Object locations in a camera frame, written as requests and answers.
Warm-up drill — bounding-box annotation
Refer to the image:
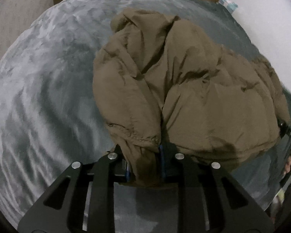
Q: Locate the brown puffer jacket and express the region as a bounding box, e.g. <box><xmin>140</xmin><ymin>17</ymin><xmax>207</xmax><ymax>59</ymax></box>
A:
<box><xmin>92</xmin><ymin>8</ymin><xmax>291</xmax><ymax>187</ymax></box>

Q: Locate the grey plush bed blanket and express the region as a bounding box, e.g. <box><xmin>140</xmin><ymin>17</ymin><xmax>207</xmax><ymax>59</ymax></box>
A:
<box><xmin>0</xmin><ymin>0</ymin><xmax>291</xmax><ymax>233</ymax></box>

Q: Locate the checked pastel pillow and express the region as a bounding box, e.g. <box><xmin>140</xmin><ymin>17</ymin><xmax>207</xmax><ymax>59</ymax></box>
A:
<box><xmin>219</xmin><ymin>0</ymin><xmax>238</xmax><ymax>14</ymax></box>

